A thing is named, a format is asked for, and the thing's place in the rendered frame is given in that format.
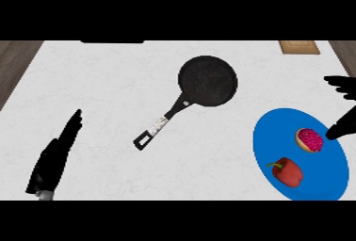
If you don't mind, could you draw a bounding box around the wooden cutting board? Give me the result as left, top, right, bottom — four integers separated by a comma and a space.
278, 40, 321, 56

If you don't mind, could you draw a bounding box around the black frying pan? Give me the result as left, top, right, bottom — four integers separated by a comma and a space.
132, 55, 240, 152

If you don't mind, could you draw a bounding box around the red bell pepper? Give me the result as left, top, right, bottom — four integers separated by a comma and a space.
266, 156, 305, 188

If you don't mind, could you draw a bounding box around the blue plate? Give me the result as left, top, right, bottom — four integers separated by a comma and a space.
251, 107, 350, 201

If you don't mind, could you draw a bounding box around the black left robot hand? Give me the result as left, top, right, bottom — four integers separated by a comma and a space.
25, 108, 84, 196

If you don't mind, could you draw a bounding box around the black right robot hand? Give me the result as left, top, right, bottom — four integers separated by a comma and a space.
322, 74, 356, 141

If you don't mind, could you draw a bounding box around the pink frosted cupcake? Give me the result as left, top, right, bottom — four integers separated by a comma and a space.
296, 127, 325, 153

